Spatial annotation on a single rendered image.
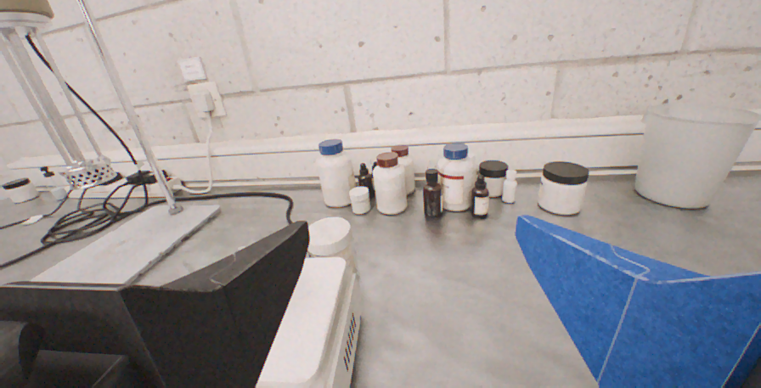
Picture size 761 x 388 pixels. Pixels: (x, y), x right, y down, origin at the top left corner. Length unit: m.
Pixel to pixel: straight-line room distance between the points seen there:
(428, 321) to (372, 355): 0.07
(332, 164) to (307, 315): 0.32
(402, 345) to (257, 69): 0.62
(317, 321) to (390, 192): 0.29
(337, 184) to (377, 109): 0.20
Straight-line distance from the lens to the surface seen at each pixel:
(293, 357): 0.23
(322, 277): 0.27
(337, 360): 0.25
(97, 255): 0.70
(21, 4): 0.60
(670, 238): 0.55
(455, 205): 0.50
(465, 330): 0.33
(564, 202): 0.52
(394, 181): 0.47
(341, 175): 0.52
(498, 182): 0.54
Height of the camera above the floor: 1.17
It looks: 24 degrees down
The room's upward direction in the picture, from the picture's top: 7 degrees counter-clockwise
